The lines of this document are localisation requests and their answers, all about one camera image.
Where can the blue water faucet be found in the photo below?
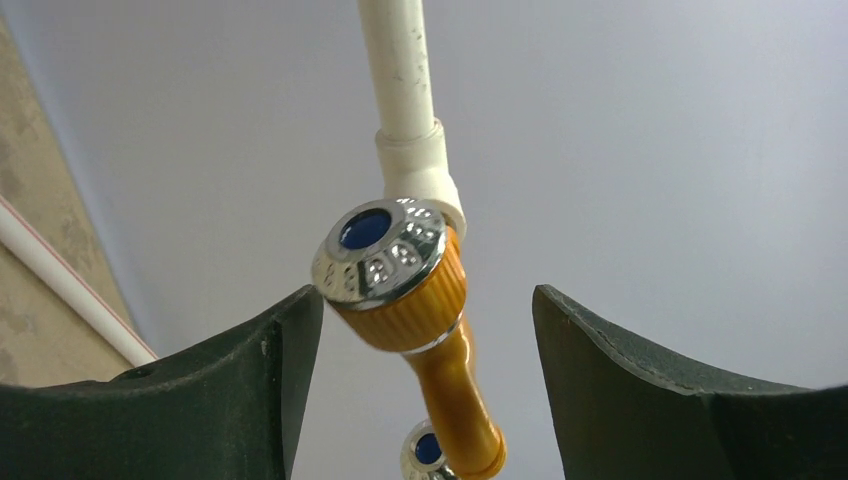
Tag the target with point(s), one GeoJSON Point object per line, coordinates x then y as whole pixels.
{"type": "Point", "coordinates": [421, 456]}

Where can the orange water faucet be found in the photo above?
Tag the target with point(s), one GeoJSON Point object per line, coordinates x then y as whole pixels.
{"type": "Point", "coordinates": [392, 270]}

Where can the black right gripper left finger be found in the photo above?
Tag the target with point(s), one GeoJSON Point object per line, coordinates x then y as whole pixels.
{"type": "Point", "coordinates": [229, 407]}

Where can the white PVC pipe frame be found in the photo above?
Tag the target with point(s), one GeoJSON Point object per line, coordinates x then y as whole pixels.
{"type": "Point", "coordinates": [218, 142]}

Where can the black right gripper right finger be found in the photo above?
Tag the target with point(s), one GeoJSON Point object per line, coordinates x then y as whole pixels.
{"type": "Point", "coordinates": [625, 407]}

